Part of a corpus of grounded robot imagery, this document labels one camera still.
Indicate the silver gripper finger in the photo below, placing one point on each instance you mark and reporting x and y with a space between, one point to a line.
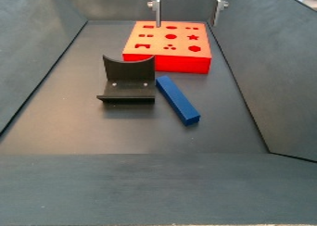
221 4
154 5

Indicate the blue rectangular block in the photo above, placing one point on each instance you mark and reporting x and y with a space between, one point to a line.
178 101

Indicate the red shape sorter board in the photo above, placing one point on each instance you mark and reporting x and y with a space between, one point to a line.
177 43

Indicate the black curved fixture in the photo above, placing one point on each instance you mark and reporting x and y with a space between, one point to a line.
130 81

